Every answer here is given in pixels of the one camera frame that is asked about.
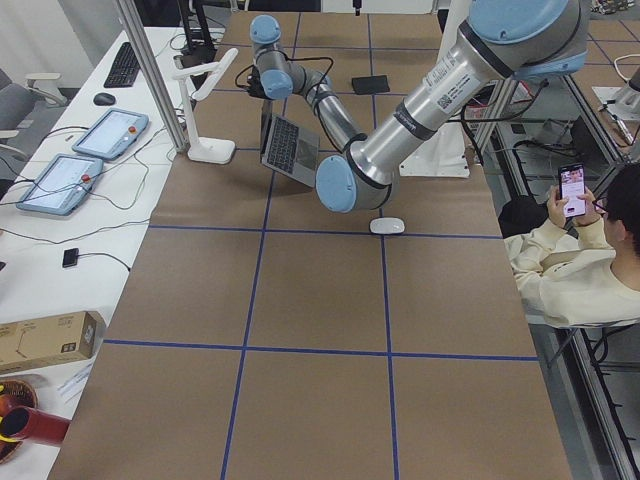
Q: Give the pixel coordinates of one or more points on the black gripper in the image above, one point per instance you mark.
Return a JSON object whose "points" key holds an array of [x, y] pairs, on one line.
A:
{"points": [[255, 86]]}

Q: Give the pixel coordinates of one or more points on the grey laptop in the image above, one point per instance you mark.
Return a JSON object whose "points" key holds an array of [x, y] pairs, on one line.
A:
{"points": [[288, 148]]}

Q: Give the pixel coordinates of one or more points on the black mouse pad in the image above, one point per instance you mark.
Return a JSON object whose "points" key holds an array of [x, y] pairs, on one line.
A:
{"points": [[370, 85]]}

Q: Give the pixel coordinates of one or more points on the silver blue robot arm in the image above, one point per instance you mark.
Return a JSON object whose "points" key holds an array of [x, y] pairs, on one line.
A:
{"points": [[496, 40]]}

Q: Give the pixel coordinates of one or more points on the black computer mouse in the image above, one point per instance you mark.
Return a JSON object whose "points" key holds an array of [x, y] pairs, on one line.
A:
{"points": [[104, 99]]}

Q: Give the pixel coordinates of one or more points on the white computer mouse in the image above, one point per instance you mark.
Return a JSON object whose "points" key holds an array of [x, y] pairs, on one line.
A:
{"points": [[387, 226]]}

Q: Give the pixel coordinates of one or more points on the person right hand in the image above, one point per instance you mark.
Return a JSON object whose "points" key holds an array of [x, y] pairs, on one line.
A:
{"points": [[555, 207]]}

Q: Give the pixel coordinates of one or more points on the person left hand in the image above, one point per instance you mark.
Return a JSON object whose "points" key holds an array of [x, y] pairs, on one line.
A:
{"points": [[591, 215]]}

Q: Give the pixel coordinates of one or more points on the black keyboard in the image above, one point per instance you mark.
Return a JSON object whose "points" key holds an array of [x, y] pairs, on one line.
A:
{"points": [[124, 69]]}

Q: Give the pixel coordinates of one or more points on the upper blue teach pendant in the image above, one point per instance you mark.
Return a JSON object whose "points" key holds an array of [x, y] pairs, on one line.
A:
{"points": [[112, 134]]}

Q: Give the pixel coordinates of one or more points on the blue teach pendant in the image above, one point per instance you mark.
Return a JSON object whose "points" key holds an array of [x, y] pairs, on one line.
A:
{"points": [[62, 186], [112, 134]]}

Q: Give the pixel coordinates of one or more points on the lower blue teach pendant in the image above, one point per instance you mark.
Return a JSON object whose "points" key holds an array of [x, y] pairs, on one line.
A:
{"points": [[62, 186]]}

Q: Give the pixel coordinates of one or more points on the black office chair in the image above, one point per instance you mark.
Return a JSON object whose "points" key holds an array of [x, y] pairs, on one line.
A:
{"points": [[28, 113]]}

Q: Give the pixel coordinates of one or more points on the brown cardboard box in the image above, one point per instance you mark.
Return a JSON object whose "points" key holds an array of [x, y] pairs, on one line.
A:
{"points": [[49, 341]]}

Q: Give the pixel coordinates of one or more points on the pink smartphone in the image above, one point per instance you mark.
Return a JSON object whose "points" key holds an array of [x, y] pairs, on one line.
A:
{"points": [[572, 188]]}

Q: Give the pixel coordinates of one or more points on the person in cream sweater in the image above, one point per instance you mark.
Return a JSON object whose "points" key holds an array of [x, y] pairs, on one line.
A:
{"points": [[592, 279]]}

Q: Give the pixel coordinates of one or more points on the red cylinder bottle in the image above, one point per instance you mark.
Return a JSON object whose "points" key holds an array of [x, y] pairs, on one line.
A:
{"points": [[32, 425]]}

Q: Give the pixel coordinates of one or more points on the aluminium frame post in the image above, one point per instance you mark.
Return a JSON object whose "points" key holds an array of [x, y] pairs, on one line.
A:
{"points": [[133, 26]]}

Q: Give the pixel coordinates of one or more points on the small black device with cable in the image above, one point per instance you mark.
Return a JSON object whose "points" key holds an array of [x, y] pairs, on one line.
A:
{"points": [[70, 257]]}

